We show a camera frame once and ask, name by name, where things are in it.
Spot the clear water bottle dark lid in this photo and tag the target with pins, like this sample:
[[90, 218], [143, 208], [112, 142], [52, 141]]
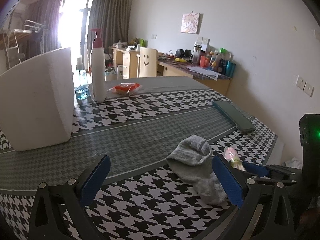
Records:
[[196, 55]]

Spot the dark green flat case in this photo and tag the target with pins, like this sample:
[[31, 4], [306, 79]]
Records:
[[235, 116]]

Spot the black white houndstooth tablecloth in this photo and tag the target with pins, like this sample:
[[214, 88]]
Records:
[[150, 120]]

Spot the green bag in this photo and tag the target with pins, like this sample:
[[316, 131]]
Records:
[[141, 41]]

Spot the white wall switch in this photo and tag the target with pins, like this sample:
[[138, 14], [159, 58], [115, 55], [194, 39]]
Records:
[[154, 36]]

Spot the wooden desk patterned cover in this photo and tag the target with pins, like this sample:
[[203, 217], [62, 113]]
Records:
[[175, 67]]

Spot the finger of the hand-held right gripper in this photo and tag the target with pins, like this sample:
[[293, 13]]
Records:
[[257, 170], [275, 182]]

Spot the yellow banana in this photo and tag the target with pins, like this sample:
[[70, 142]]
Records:
[[181, 60]]

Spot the grey sock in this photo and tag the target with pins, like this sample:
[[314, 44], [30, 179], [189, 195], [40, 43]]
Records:
[[190, 165]]

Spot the white foam box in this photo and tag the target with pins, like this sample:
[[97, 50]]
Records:
[[37, 100]]

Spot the brown curtain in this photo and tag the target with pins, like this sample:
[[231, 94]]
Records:
[[42, 12], [110, 17]]

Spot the white plastic bag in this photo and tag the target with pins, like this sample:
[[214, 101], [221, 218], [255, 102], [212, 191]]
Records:
[[293, 162]]

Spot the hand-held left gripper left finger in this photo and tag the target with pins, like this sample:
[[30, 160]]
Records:
[[96, 177]]

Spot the clear bottle blue liquid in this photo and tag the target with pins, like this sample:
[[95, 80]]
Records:
[[82, 92]]

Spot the wooden chair smiley face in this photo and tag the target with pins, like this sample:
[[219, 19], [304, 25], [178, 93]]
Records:
[[148, 62]]

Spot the orange snack packet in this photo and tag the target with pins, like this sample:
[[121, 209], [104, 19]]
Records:
[[123, 88]]

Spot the glass balcony door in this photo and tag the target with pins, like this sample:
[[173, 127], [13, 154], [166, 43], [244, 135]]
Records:
[[72, 25]]

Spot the small pink green packet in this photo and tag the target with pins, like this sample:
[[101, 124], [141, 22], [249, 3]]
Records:
[[232, 158]]

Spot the dark hanging clothes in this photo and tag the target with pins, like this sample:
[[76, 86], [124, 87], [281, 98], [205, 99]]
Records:
[[40, 41]]

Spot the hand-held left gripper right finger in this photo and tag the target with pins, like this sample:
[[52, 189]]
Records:
[[226, 180]]

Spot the grey metal bunk bed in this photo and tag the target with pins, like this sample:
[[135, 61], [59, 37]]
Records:
[[17, 33]]

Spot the black headphones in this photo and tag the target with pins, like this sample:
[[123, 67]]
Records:
[[183, 53]]

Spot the white double wall outlet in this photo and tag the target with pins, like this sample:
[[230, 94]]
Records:
[[202, 40]]

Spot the cartoon wall picture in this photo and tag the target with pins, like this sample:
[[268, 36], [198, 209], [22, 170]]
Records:
[[190, 23]]

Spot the white pump bottle pink cap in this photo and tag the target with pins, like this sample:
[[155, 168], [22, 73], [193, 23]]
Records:
[[98, 75]]

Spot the cluster of toiletry bottles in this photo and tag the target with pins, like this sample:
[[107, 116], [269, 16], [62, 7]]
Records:
[[220, 62]]

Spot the white paper sheets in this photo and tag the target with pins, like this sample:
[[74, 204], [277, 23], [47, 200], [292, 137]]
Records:
[[203, 71]]

